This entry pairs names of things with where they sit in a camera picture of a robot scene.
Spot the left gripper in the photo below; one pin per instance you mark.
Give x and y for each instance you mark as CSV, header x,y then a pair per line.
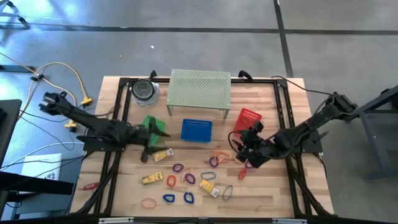
x,y
146,138

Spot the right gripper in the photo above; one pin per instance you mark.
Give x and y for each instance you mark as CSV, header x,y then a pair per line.
x,y
252,143

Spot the purple spiral wrist coil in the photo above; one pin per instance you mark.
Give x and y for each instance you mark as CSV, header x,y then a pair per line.
x,y
210,162
185,177
173,168
247,165

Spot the red spiral wrist coil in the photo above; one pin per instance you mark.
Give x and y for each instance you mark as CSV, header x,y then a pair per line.
x,y
242,174

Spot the orange spiral wrist coil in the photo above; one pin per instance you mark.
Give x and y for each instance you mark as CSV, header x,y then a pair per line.
x,y
167,181

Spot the grey rubber band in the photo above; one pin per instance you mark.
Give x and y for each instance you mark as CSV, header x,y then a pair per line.
x,y
223,196

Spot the blue spiral wrist coil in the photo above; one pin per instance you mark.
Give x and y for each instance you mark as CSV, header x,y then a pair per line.
x,y
164,198
184,198

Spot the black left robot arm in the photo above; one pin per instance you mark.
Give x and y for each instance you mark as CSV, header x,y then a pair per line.
x,y
93,123

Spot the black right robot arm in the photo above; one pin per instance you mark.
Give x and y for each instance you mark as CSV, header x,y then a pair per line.
x,y
295,137

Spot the black desk beam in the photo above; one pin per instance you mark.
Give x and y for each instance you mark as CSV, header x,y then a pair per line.
x,y
31,183

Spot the black desk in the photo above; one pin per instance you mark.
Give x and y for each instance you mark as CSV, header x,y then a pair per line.
x,y
7,124

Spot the green plastic basket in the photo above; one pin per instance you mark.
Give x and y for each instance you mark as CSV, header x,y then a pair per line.
x,y
159,123

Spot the light blue rubber band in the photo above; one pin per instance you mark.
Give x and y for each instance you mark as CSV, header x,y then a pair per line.
x,y
214,175

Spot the red plastic basket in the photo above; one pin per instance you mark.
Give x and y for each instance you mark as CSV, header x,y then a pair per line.
x,y
257,117

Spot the blue plastic basket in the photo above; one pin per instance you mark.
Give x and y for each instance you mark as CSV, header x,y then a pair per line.
x,y
196,130

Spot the pale green perforated metal shelf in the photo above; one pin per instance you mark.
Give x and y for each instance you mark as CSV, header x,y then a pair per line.
x,y
199,88

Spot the red clip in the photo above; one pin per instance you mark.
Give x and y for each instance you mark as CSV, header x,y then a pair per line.
x,y
90,186

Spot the white paper sheet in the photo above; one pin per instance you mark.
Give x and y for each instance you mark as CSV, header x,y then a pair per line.
x,y
40,165

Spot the dark grey metal table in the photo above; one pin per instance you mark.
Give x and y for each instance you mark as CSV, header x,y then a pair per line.
x,y
373,104

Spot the metal stand legs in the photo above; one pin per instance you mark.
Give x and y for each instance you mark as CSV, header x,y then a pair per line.
x,y
22,21

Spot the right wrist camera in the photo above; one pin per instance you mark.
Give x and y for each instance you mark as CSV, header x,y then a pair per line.
x,y
256,127

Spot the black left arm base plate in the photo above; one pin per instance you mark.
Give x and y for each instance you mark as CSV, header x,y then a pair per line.
x,y
93,144

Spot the black aluminium table frame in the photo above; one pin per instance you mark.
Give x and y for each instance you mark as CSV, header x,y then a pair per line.
x,y
264,81

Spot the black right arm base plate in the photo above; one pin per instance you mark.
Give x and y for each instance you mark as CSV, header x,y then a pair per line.
x,y
315,146

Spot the silver metal bracket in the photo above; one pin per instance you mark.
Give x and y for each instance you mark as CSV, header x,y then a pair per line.
x,y
289,221
115,221

